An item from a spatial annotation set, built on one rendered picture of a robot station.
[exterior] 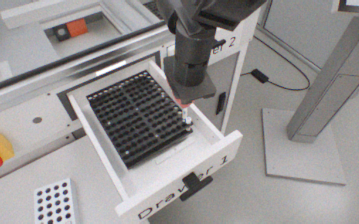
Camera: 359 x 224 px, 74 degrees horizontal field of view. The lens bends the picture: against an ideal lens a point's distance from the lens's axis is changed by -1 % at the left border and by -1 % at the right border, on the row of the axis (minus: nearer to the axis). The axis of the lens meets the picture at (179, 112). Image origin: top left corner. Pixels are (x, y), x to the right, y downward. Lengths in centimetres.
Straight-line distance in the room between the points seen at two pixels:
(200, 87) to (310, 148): 136
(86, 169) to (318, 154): 138
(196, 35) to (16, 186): 60
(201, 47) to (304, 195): 134
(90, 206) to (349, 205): 140
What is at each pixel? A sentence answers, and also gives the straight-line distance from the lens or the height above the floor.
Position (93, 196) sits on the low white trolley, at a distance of 66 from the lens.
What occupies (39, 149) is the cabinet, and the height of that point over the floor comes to 75.
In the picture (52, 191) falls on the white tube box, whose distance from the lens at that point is 66.
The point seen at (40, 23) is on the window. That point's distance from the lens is 57.
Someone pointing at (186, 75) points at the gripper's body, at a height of 109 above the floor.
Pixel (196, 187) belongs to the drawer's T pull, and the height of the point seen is 91.
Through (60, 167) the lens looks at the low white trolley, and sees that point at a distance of 73.
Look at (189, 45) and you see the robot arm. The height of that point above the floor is 115.
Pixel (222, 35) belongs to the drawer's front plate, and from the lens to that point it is 82.
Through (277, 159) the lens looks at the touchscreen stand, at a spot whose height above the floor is 4.
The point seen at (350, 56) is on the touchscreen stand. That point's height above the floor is 72.
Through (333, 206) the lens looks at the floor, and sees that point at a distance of 165.
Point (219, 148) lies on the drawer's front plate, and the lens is 50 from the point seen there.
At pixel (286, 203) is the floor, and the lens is 154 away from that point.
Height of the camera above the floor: 136
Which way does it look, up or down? 52 degrees down
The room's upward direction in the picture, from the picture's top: straight up
